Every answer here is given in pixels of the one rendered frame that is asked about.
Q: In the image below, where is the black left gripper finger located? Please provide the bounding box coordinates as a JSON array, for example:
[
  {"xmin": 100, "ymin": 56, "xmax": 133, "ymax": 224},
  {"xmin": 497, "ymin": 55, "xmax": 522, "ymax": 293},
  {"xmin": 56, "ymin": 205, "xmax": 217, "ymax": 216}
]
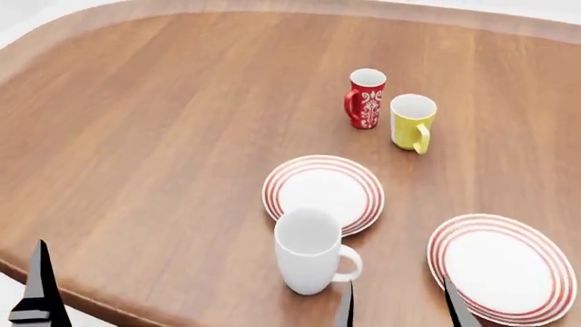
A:
[{"xmin": 25, "ymin": 238, "xmax": 74, "ymax": 327}]

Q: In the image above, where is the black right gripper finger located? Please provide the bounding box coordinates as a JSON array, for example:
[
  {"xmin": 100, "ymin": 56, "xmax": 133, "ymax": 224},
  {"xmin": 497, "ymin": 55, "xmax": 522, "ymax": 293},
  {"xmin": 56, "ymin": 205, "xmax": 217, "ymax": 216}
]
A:
[
  {"xmin": 334, "ymin": 278, "xmax": 358, "ymax": 327},
  {"xmin": 442, "ymin": 275, "xmax": 478, "ymax": 327}
]

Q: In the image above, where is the plain white mug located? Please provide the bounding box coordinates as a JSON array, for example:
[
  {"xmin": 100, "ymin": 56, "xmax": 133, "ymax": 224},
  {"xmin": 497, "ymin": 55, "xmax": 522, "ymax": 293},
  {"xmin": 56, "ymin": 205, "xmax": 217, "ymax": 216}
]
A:
[{"xmin": 273, "ymin": 207, "xmax": 364, "ymax": 297}]

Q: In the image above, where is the white plate with red rings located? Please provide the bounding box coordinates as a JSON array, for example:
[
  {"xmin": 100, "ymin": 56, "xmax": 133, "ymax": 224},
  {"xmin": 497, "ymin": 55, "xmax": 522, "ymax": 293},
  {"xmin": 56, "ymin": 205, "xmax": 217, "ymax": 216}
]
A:
[
  {"xmin": 426, "ymin": 213, "xmax": 578, "ymax": 323},
  {"xmin": 261, "ymin": 154, "xmax": 386, "ymax": 238}
]

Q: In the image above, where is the yellow and white mug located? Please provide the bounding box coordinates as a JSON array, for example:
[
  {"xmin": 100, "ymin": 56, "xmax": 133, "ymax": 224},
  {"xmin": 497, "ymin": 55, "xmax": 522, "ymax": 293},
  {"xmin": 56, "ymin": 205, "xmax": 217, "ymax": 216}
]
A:
[{"xmin": 389, "ymin": 94, "xmax": 439, "ymax": 156}]

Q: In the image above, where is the red mug with white pattern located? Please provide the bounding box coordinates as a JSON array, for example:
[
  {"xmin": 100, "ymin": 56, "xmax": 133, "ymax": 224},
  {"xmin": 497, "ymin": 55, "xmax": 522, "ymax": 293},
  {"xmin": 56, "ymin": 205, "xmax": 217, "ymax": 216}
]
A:
[{"xmin": 343, "ymin": 68, "xmax": 389, "ymax": 131}]

